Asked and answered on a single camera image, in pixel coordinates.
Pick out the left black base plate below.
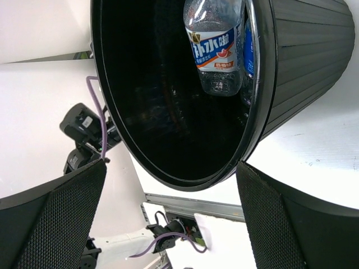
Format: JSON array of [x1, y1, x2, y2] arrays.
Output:
[[165, 212, 205, 247]]

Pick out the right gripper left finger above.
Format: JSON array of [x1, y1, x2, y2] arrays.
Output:
[[1, 159, 107, 268]]

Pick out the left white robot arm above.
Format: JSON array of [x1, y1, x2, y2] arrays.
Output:
[[59, 103, 186, 268]]

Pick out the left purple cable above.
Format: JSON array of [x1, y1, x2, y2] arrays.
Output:
[[85, 75, 208, 258]]

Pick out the clear bottle orange blue label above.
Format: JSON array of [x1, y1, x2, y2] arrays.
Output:
[[183, 0, 245, 97]]

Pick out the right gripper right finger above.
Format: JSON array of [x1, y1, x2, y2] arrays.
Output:
[[236, 162, 358, 268]]

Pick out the black plastic waste bin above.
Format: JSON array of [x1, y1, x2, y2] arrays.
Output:
[[91, 1, 355, 192]]

